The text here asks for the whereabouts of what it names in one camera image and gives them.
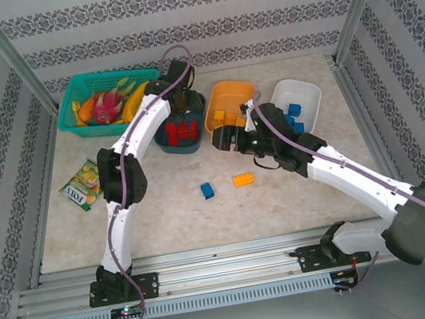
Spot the green plastic basket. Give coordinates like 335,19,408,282
50,61,170,146

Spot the white plastic container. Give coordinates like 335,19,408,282
267,74,328,141

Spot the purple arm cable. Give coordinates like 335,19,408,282
249,63,425,305
73,43,234,319

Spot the aluminium frame post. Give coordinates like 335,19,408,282
324,0,411,66
0,0,61,123

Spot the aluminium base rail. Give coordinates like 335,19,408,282
10,213,425,319

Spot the small circuit board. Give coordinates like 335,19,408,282
109,302,145,319
331,273,362,292

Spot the long red lego brick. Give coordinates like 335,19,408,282
164,121,181,148

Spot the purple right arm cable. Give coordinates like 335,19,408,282
249,63,425,305

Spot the thin black cable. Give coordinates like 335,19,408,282
252,150,282,174

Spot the yellow two-by-four lego brick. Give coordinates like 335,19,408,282
232,171,257,189

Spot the yellow toy banana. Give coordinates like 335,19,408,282
117,81,155,124

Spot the small yellow toy fruit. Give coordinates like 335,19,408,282
70,100,84,128

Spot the red square lego brick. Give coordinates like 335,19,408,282
186,119,201,140

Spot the aluminium side rail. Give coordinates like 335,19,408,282
324,39,425,243
2,110,86,289

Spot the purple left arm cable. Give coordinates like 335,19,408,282
73,43,234,319

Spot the pink toy dragon fruit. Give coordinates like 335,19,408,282
85,75,145,127

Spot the orange plastic container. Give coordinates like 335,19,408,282
198,75,263,135

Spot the green Foxs candy bag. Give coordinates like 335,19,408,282
54,156,106,216

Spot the orange toy fruit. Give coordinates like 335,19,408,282
76,96,99,125

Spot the slotted grey cable duct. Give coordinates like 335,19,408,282
41,273,336,319

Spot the teal plastic container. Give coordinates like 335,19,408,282
147,87,215,160

